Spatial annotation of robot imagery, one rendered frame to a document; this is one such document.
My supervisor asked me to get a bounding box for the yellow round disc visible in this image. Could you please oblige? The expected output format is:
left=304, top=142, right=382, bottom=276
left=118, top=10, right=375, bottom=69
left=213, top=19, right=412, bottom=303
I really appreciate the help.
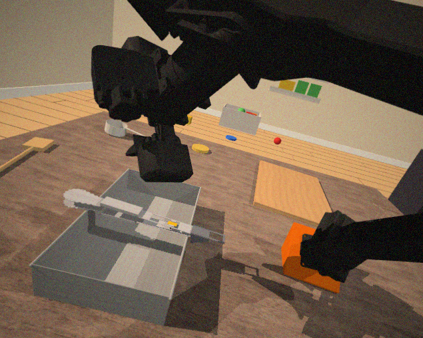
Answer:
left=192, top=144, right=209, bottom=154

